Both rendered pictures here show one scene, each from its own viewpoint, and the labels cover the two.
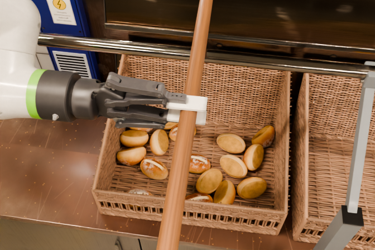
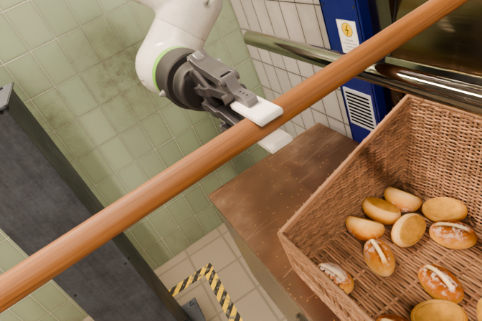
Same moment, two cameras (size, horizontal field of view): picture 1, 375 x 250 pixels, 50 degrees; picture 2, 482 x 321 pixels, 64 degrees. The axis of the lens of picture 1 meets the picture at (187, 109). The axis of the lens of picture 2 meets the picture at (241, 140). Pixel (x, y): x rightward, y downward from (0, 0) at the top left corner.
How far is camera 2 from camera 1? 0.54 m
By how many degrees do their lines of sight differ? 51
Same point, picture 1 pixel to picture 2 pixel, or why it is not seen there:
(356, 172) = not seen: outside the picture
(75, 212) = (275, 254)
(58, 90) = (167, 64)
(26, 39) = (184, 14)
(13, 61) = (165, 32)
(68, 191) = not seen: hidden behind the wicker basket
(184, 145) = (194, 155)
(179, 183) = (136, 193)
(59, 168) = (295, 206)
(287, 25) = not seen: outside the picture
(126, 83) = (204, 63)
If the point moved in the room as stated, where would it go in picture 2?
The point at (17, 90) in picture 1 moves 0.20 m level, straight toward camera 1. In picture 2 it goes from (151, 59) to (78, 130)
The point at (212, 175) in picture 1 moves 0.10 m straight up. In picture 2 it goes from (445, 311) to (441, 280)
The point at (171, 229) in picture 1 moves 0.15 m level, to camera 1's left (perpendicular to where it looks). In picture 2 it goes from (69, 234) to (42, 180)
